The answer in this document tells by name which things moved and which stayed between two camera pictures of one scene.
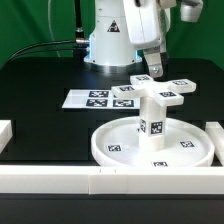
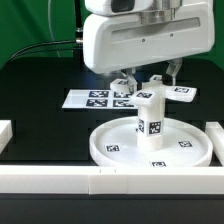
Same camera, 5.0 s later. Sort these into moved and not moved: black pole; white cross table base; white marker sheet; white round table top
Moved: white cross table base
Not moved: white round table top; white marker sheet; black pole
